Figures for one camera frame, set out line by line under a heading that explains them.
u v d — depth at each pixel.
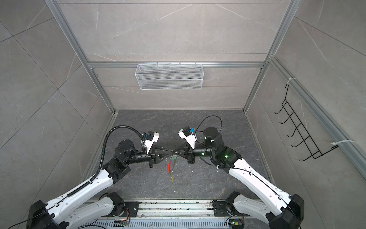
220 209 0.73
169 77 1.01
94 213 0.54
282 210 0.38
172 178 0.86
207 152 0.56
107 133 0.50
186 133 0.55
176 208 0.75
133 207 0.73
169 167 0.64
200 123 1.11
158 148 0.62
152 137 0.56
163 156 0.61
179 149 0.60
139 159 0.58
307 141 0.64
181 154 0.61
